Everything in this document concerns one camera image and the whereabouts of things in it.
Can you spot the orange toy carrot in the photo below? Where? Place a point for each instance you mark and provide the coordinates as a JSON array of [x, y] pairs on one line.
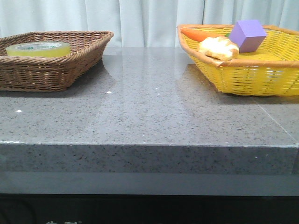
[[197, 35]]

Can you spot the purple cube block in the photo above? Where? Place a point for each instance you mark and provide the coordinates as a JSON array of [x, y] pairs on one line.
[[247, 35]]

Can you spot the white curtain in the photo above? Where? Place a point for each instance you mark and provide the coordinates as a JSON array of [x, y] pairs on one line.
[[140, 23]]

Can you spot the brown wicker basket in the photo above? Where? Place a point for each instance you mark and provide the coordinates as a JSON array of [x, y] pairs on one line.
[[50, 74]]

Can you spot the bread roll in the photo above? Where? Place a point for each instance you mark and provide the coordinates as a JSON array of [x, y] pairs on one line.
[[221, 48]]

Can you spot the yellow clear tape roll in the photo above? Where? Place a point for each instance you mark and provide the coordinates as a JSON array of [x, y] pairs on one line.
[[40, 49]]

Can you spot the yellow woven basket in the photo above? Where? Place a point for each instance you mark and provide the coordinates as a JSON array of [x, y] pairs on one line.
[[272, 70]]

